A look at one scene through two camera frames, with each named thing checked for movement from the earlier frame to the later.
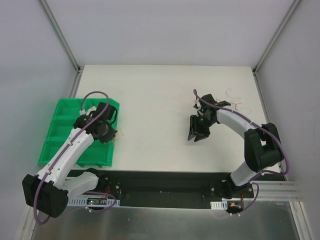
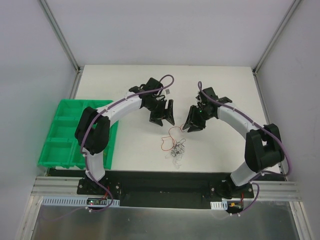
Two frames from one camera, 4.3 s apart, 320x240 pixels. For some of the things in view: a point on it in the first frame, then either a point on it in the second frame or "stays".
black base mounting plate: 173,189 stays
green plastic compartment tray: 98,154 stays
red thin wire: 236,104 to 180,127
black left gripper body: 110,135 to 161,109
